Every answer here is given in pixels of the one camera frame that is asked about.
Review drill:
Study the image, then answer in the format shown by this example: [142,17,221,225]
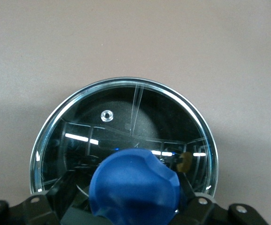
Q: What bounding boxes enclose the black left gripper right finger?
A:
[170,172,270,225]

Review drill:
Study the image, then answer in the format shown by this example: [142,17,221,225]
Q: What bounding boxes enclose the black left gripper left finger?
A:
[0,172,92,225]

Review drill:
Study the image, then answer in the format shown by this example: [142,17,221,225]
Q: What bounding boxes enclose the glass lid with blue knob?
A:
[29,76,219,225]

